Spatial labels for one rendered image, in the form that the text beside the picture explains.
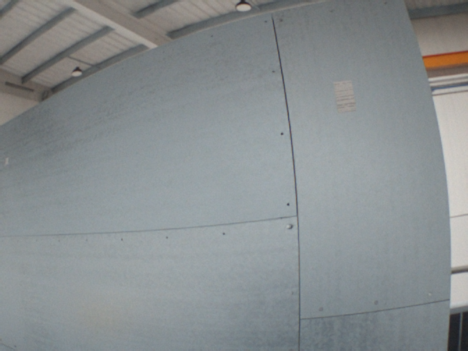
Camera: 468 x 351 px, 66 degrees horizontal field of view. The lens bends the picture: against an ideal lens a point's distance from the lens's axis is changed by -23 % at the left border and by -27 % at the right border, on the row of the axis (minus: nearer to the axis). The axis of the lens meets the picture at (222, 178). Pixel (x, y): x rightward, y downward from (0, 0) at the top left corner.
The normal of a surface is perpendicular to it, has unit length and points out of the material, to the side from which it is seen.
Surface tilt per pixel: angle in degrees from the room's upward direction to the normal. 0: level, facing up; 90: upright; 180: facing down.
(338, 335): 90
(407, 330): 90
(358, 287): 90
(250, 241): 90
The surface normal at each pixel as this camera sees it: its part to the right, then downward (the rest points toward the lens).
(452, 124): -0.50, -0.11
